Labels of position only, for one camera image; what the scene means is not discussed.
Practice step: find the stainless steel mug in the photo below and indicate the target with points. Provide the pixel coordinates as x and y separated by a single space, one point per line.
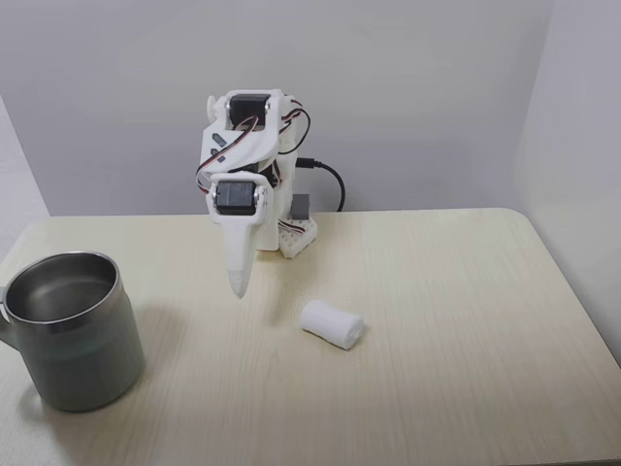
73 335

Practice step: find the white rolled gauze dressing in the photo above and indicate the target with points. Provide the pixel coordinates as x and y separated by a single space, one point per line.
331 323

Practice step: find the grey clamp block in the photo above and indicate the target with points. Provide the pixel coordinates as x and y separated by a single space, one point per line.
301 206

